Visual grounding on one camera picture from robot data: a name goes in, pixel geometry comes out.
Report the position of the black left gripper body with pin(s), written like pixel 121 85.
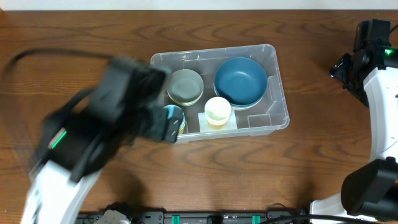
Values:
pixel 154 125

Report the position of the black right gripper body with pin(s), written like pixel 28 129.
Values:
pixel 342 66

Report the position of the light blue cup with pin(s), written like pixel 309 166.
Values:
pixel 173 110

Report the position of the yellow cup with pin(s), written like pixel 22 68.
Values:
pixel 182 127
pixel 216 126

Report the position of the small white bowl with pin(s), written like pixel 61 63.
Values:
pixel 183 103

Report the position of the small grey bowl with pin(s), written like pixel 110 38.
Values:
pixel 185 85

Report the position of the pink cup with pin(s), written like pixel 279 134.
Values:
pixel 217 122

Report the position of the cream white cup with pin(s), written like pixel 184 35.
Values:
pixel 217 109

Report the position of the dark blue bowl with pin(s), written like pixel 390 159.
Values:
pixel 241 81
pixel 255 103

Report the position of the yellow cup front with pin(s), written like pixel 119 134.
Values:
pixel 216 126

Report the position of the beige bowl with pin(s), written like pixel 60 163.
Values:
pixel 241 108

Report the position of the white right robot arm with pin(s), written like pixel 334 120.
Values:
pixel 369 193

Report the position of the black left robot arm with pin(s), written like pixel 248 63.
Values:
pixel 74 150

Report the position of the clear plastic storage bin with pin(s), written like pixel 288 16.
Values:
pixel 268 115

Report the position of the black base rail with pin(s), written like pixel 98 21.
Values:
pixel 229 217

